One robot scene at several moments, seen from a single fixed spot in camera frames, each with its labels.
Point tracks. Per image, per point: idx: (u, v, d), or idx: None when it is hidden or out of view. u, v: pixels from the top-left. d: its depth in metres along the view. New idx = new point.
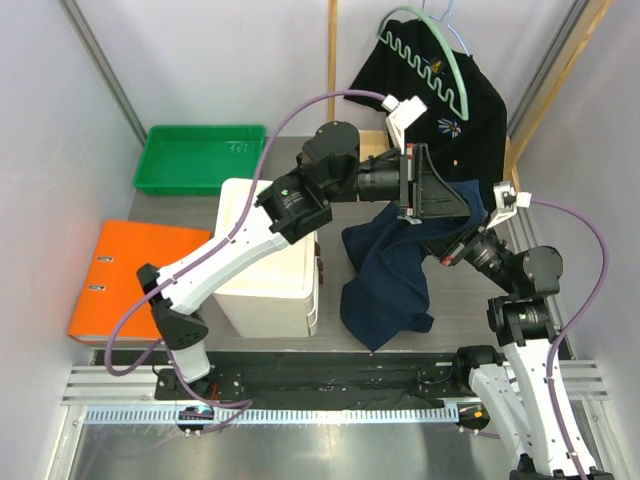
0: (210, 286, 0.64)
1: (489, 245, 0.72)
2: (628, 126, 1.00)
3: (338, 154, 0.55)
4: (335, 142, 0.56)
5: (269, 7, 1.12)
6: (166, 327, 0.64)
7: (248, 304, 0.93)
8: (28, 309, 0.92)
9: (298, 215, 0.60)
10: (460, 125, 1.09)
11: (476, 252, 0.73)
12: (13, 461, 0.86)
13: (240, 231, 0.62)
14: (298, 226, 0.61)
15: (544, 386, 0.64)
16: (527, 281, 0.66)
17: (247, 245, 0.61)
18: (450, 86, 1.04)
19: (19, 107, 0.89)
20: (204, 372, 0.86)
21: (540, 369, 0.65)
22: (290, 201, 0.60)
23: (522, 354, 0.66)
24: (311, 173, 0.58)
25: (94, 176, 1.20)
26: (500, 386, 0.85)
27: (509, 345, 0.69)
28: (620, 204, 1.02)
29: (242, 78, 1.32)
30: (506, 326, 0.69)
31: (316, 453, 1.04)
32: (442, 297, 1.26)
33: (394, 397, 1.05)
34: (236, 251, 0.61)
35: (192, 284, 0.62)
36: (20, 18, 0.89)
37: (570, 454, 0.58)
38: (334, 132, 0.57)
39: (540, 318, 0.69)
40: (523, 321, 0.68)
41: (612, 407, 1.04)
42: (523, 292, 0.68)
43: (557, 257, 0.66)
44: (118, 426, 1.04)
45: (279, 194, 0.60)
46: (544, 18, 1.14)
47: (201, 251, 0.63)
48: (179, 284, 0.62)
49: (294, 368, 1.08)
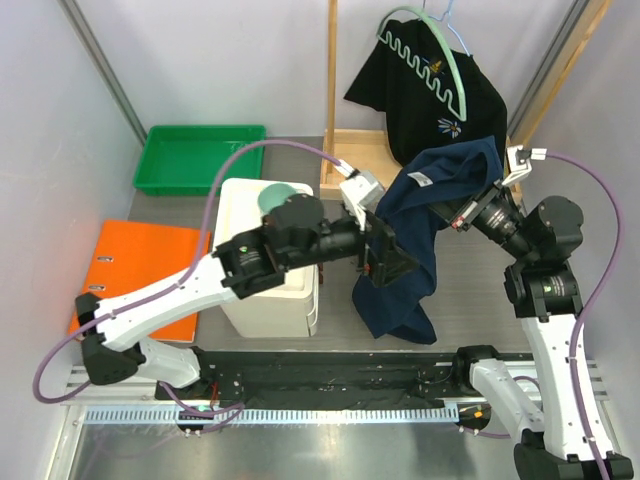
0: (148, 327, 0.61)
1: (501, 206, 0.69)
2: (628, 125, 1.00)
3: (301, 228, 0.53)
4: (300, 211, 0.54)
5: (268, 7, 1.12)
6: (96, 363, 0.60)
7: (248, 303, 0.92)
8: (28, 308, 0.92)
9: (252, 275, 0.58)
10: (460, 125, 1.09)
11: (487, 213, 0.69)
12: (13, 461, 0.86)
13: (192, 278, 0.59)
14: (250, 284, 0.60)
15: (565, 366, 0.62)
16: (545, 232, 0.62)
17: (195, 294, 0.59)
18: (449, 87, 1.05)
19: (20, 107, 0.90)
20: (194, 378, 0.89)
21: (562, 348, 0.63)
22: (247, 259, 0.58)
23: (544, 331, 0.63)
24: (272, 235, 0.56)
25: (94, 176, 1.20)
26: (500, 375, 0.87)
27: (529, 321, 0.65)
28: (620, 204, 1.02)
29: (242, 79, 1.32)
30: (529, 299, 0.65)
31: (317, 453, 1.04)
32: (443, 297, 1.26)
33: (394, 397, 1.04)
34: (184, 299, 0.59)
35: (130, 323, 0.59)
36: (21, 19, 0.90)
37: (587, 439, 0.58)
38: (302, 203, 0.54)
39: (566, 290, 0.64)
40: (547, 293, 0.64)
41: (612, 407, 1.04)
42: (543, 249, 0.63)
43: (573, 207, 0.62)
44: (119, 426, 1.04)
45: (238, 250, 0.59)
46: (544, 18, 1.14)
47: (146, 291, 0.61)
48: (115, 322, 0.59)
49: (294, 368, 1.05)
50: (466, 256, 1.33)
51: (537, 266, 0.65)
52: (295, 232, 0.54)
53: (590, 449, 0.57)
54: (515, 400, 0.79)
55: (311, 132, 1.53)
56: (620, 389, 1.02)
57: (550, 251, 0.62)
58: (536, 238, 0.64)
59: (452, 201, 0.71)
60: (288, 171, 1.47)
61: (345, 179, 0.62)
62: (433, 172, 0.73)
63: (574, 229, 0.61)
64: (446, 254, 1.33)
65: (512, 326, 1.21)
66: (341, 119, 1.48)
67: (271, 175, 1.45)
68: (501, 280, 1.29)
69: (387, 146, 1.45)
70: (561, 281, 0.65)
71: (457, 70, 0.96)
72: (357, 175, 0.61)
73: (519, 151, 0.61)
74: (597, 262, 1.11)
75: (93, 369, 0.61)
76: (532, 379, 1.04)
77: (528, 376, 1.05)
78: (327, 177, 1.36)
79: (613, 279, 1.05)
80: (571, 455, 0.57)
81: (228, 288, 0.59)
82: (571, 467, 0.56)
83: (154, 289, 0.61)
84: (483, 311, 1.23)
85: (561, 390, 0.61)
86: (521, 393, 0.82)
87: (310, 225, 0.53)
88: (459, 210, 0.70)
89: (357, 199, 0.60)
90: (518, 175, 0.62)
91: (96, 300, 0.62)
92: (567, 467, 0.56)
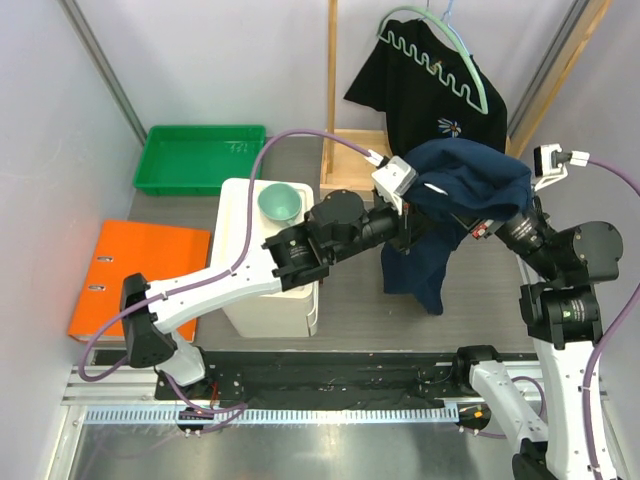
0: (198, 310, 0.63)
1: (530, 217, 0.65)
2: (628, 125, 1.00)
3: (346, 223, 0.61)
4: (341, 211, 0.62)
5: (268, 7, 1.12)
6: (141, 343, 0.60)
7: (247, 303, 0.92)
8: (28, 308, 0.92)
9: (300, 267, 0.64)
10: (461, 125, 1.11)
11: (514, 222, 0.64)
12: (13, 461, 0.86)
13: (242, 264, 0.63)
14: (297, 276, 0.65)
15: (578, 395, 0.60)
16: (577, 263, 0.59)
17: (246, 281, 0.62)
18: (465, 80, 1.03)
19: (20, 107, 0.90)
20: (196, 378, 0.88)
21: (576, 376, 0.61)
22: (296, 252, 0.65)
23: (559, 359, 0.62)
24: (316, 231, 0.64)
25: (94, 176, 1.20)
26: (500, 379, 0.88)
27: (544, 345, 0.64)
28: (621, 203, 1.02)
29: (242, 78, 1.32)
30: (545, 322, 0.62)
31: (317, 453, 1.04)
32: (443, 297, 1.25)
33: (394, 397, 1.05)
34: (234, 285, 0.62)
35: (182, 305, 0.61)
36: (21, 19, 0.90)
37: (592, 467, 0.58)
38: (343, 199, 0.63)
39: (588, 317, 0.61)
40: (566, 318, 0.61)
41: (612, 407, 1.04)
42: (570, 277, 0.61)
43: (612, 236, 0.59)
44: (119, 426, 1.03)
45: (288, 244, 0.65)
46: (544, 18, 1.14)
47: (197, 275, 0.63)
48: (167, 304, 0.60)
49: (294, 368, 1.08)
50: (466, 256, 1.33)
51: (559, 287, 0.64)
52: (340, 226, 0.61)
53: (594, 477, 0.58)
54: (514, 407, 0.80)
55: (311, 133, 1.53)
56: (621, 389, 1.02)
57: (578, 282, 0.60)
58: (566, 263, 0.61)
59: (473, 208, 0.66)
60: (288, 171, 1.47)
61: (377, 169, 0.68)
62: (454, 180, 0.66)
63: (609, 265, 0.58)
64: None
65: (512, 326, 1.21)
66: (341, 119, 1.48)
67: (271, 175, 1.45)
68: (500, 280, 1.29)
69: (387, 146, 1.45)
70: (582, 303, 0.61)
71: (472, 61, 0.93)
72: (388, 164, 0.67)
73: (557, 154, 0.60)
74: None
75: (137, 348, 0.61)
76: (532, 378, 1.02)
77: (528, 376, 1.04)
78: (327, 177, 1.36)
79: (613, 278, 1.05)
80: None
81: (278, 279, 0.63)
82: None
83: (206, 273, 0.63)
84: (483, 311, 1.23)
85: (571, 419, 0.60)
86: (520, 399, 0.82)
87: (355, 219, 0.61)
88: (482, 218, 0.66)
89: (393, 186, 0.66)
90: (553, 177, 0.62)
91: (146, 281, 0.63)
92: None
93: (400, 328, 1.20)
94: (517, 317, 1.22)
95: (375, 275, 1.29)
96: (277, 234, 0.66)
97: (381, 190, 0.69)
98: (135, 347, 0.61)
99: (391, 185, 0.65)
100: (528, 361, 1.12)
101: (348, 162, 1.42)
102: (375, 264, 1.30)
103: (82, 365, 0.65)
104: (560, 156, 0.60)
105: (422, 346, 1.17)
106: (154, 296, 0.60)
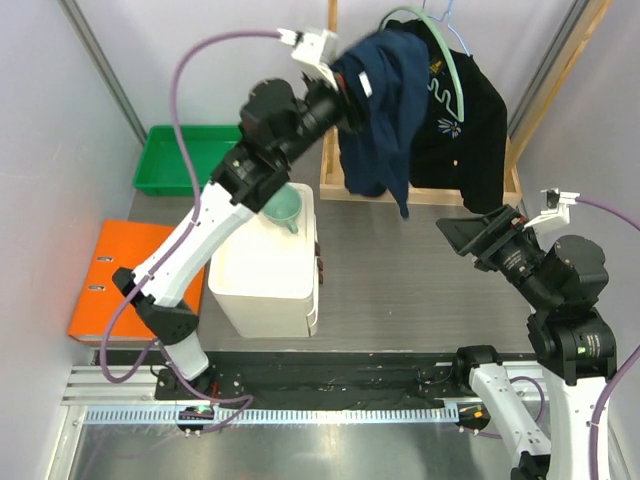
0: (187, 273, 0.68)
1: (522, 249, 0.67)
2: (629, 124, 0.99)
3: (278, 112, 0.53)
4: (266, 104, 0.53)
5: (268, 6, 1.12)
6: (153, 323, 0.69)
7: (248, 304, 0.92)
8: (28, 308, 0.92)
9: (255, 183, 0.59)
10: (460, 125, 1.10)
11: (506, 252, 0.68)
12: (13, 461, 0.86)
13: (203, 212, 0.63)
14: (259, 194, 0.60)
15: (585, 429, 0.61)
16: (565, 270, 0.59)
17: (212, 224, 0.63)
18: (447, 87, 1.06)
19: (20, 106, 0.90)
20: (203, 367, 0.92)
21: (585, 411, 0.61)
22: (244, 171, 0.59)
23: (570, 394, 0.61)
24: (255, 141, 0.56)
25: (94, 176, 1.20)
26: (500, 384, 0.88)
27: (556, 378, 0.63)
28: (622, 202, 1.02)
29: (243, 77, 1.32)
30: (558, 355, 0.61)
31: (316, 453, 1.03)
32: (443, 297, 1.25)
33: (394, 397, 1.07)
34: (202, 233, 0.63)
35: (170, 274, 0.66)
36: (21, 18, 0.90)
37: None
38: (266, 92, 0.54)
39: (602, 351, 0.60)
40: (580, 355, 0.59)
41: (613, 408, 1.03)
42: (564, 291, 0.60)
43: (590, 245, 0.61)
44: (119, 426, 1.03)
45: (231, 166, 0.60)
46: (544, 18, 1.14)
47: (168, 243, 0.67)
48: (156, 279, 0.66)
49: (294, 368, 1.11)
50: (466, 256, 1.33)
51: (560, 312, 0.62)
52: (273, 120, 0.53)
53: None
54: (514, 415, 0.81)
55: None
56: (622, 389, 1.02)
57: (571, 290, 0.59)
58: (556, 279, 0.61)
59: (466, 233, 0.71)
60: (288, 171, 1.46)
61: (292, 47, 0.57)
62: (384, 81, 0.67)
63: (597, 268, 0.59)
64: (445, 254, 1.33)
65: (512, 326, 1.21)
66: None
67: None
68: (498, 280, 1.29)
69: None
70: (597, 339, 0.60)
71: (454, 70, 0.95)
72: (303, 37, 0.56)
73: (549, 194, 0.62)
74: None
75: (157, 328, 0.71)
76: (531, 378, 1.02)
77: (528, 376, 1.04)
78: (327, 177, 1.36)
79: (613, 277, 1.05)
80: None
81: (240, 206, 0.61)
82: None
83: (175, 237, 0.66)
84: (484, 311, 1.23)
85: (578, 453, 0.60)
86: (520, 406, 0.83)
87: (284, 106, 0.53)
88: (472, 241, 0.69)
89: (317, 58, 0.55)
90: (548, 216, 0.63)
91: (131, 272, 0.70)
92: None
93: (400, 328, 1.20)
94: (517, 317, 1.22)
95: (374, 276, 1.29)
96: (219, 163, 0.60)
97: (305, 69, 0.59)
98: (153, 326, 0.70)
99: (313, 60, 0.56)
100: (527, 360, 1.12)
101: None
102: (375, 264, 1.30)
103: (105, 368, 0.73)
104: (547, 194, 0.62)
105: (422, 346, 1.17)
106: (142, 279, 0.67)
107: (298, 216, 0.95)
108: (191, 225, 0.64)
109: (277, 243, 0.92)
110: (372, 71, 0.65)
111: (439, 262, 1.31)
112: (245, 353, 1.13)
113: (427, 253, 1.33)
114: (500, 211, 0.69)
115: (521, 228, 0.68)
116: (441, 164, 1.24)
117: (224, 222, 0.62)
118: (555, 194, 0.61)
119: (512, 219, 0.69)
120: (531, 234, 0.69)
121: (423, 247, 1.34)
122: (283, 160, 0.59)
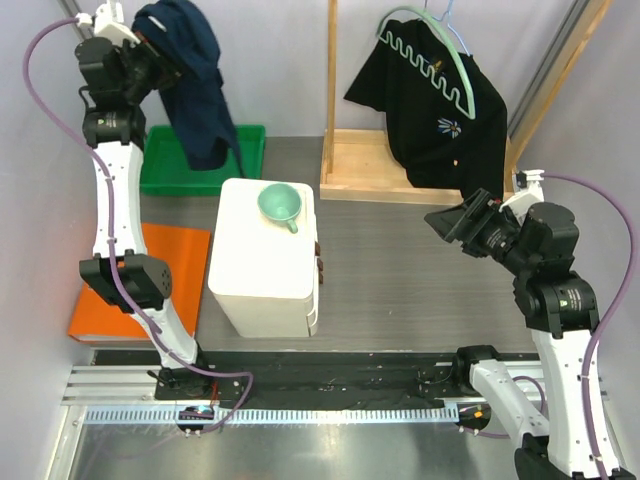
0: (137, 223, 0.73)
1: (499, 230, 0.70)
2: (629, 123, 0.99)
3: (111, 51, 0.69)
4: (94, 51, 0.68)
5: (268, 7, 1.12)
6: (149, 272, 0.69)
7: (247, 304, 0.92)
8: (27, 308, 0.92)
9: (128, 121, 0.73)
10: (460, 125, 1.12)
11: (487, 235, 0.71)
12: (14, 462, 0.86)
13: (117, 168, 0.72)
14: (137, 131, 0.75)
15: (577, 383, 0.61)
16: (540, 230, 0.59)
17: (124, 169, 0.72)
18: (455, 85, 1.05)
19: (20, 107, 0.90)
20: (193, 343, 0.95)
21: (574, 365, 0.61)
22: (111, 121, 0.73)
23: (558, 348, 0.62)
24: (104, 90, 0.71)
25: (94, 176, 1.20)
26: (500, 377, 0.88)
27: (543, 335, 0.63)
28: (622, 202, 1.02)
29: (242, 78, 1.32)
30: (543, 312, 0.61)
31: (316, 453, 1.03)
32: (443, 296, 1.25)
33: (394, 397, 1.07)
34: (124, 178, 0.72)
35: (127, 226, 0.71)
36: (21, 18, 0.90)
37: (594, 457, 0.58)
38: (90, 46, 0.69)
39: (584, 304, 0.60)
40: (563, 308, 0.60)
41: (614, 408, 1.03)
42: (543, 250, 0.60)
43: (560, 208, 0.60)
44: (119, 426, 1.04)
45: (98, 126, 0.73)
46: (544, 17, 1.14)
47: (103, 209, 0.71)
48: (120, 239, 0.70)
49: (294, 368, 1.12)
50: (465, 255, 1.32)
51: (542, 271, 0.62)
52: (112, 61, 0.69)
53: (596, 467, 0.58)
54: (514, 403, 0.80)
55: (311, 132, 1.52)
56: (621, 388, 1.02)
57: (550, 249, 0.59)
58: (533, 242, 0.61)
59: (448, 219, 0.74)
60: (288, 171, 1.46)
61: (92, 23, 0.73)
62: (171, 17, 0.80)
63: (569, 224, 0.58)
64: (445, 253, 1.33)
65: (512, 327, 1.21)
66: (341, 119, 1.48)
67: (270, 175, 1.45)
68: (497, 280, 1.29)
69: (387, 146, 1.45)
70: (578, 292, 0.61)
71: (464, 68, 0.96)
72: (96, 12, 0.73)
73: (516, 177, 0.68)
74: (599, 261, 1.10)
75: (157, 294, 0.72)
76: (532, 378, 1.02)
77: (528, 376, 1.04)
78: (327, 177, 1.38)
79: (612, 277, 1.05)
80: (577, 472, 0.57)
81: (132, 144, 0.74)
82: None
83: (104, 201, 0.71)
84: (483, 311, 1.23)
85: (571, 405, 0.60)
86: (520, 395, 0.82)
87: (110, 49, 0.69)
88: (458, 227, 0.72)
89: (111, 20, 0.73)
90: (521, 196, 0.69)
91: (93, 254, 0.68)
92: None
93: (400, 328, 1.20)
94: (517, 317, 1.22)
95: (375, 275, 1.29)
96: (87, 129, 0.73)
97: (112, 39, 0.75)
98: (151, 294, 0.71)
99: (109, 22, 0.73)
100: (527, 360, 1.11)
101: (348, 162, 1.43)
102: (375, 264, 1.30)
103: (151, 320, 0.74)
104: (517, 177, 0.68)
105: (422, 346, 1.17)
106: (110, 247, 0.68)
107: (298, 215, 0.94)
108: (110, 182, 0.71)
109: (274, 243, 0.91)
110: (157, 13, 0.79)
111: (439, 261, 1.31)
112: (245, 353, 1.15)
113: (427, 253, 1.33)
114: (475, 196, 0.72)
115: (497, 210, 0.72)
116: (442, 164, 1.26)
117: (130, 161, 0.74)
118: (522, 175, 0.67)
119: (488, 201, 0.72)
120: (510, 214, 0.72)
121: (423, 247, 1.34)
122: (135, 100, 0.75)
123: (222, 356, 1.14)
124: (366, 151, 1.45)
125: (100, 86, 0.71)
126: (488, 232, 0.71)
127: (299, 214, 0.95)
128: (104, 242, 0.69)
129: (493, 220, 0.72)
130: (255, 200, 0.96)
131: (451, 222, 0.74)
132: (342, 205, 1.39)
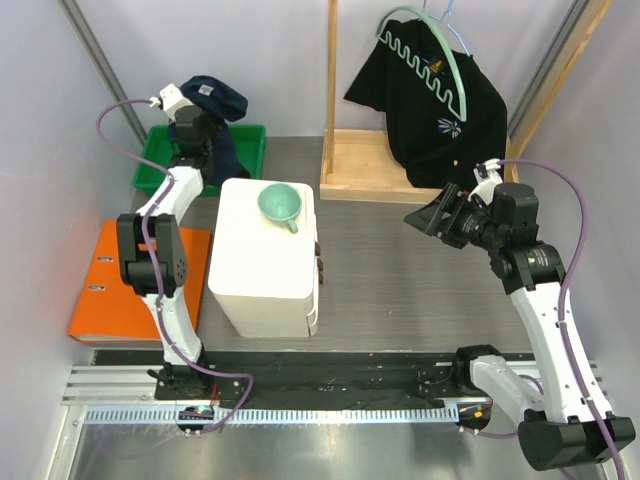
0: (178, 209, 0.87)
1: (467, 218, 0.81)
2: (629, 124, 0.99)
3: (199, 115, 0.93)
4: (186, 116, 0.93)
5: (268, 7, 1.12)
6: (174, 240, 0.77)
7: (248, 304, 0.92)
8: (27, 308, 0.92)
9: (198, 164, 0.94)
10: (460, 125, 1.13)
11: (461, 222, 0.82)
12: (13, 462, 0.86)
13: (181, 176, 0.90)
14: (204, 174, 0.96)
15: (555, 330, 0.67)
16: (505, 203, 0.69)
17: (187, 179, 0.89)
18: (449, 87, 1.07)
19: (19, 106, 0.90)
20: (200, 350, 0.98)
21: (551, 313, 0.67)
22: (187, 161, 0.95)
23: (533, 299, 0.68)
24: (187, 141, 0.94)
25: (95, 176, 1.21)
26: (499, 368, 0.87)
27: (519, 294, 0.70)
28: (622, 201, 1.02)
29: (242, 78, 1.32)
30: (516, 273, 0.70)
31: (316, 453, 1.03)
32: (444, 297, 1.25)
33: (394, 397, 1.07)
34: (184, 179, 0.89)
35: (170, 202, 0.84)
36: (21, 19, 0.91)
37: (585, 399, 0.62)
38: (185, 111, 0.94)
39: (550, 262, 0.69)
40: (532, 265, 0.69)
41: (613, 407, 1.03)
42: (510, 219, 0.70)
43: (520, 184, 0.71)
44: (119, 426, 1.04)
45: (177, 162, 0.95)
46: (545, 17, 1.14)
47: (158, 191, 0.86)
48: (161, 207, 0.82)
49: (294, 368, 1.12)
50: (465, 255, 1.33)
51: (513, 239, 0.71)
52: (198, 122, 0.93)
53: (589, 409, 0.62)
54: (515, 387, 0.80)
55: (312, 133, 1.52)
56: (620, 389, 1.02)
57: (516, 218, 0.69)
58: (500, 215, 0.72)
59: (422, 214, 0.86)
60: (288, 171, 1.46)
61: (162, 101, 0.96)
62: (211, 83, 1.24)
63: (529, 194, 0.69)
64: (445, 254, 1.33)
65: (512, 327, 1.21)
66: (341, 119, 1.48)
67: (271, 174, 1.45)
68: (496, 281, 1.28)
69: (387, 146, 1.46)
70: (543, 252, 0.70)
71: (458, 69, 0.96)
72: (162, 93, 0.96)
73: (479, 168, 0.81)
74: (599, 261, 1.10)
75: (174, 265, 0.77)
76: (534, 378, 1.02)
77: (528, 376, 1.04)
78: (327, 177, 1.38)
79: (612, 277, 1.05)
80: (572, 416, 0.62)
81: (199, 178, 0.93)
82: (572, 430, 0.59)
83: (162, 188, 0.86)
84: (484, 311, 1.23)
85: (555, 353, 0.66)
86: (520, 380, 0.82)
87: (200, 113, 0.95)
88: (440, 217, 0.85)
89: (178, 97, 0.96)
90: (488, 184, 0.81)
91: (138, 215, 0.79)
92: (569, 431, 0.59)
93: (400, 329, 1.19)
94: (517, 318, 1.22)
95: (374, 276, 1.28)
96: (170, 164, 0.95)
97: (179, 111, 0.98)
98: (167, 264, 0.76)
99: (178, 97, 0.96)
100: (527, 361, 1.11)
101: (348, 162, 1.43)
102: (375, 264, 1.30)
103: (162, 289, 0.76)
104: (478, 169, 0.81)
105: (423, 346, 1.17)
106: (150, 209, 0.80)
107: (298, 215, 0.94)
108: (172, 181, 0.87)
109: (274, 243, 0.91)
110: (202, 84, 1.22)
111: (439, 261, 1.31)
112: (246, 352, 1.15)
113: (427, 253, 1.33)
114: (446, 189, 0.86)
115: (467, 199, 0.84)
116: (442, 164, 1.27)
117: (191, 177, 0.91)
118: (482, 165, 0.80)
119: (457, 193, 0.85)
120: (479, 200, 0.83)
121: (423, 247, 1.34)
122: (209, 152, 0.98)
123: (222, 356, 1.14)
124: (367, 151, 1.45)
125: (187, 138, 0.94)
126: (462, 220, 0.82)
127: (299, 214, 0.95)
128: (147, 207, 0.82)
129: (464, 209, 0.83)
130: (255, 200, 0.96)
131: (427, 217, 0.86)
132: (343, 206, 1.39)
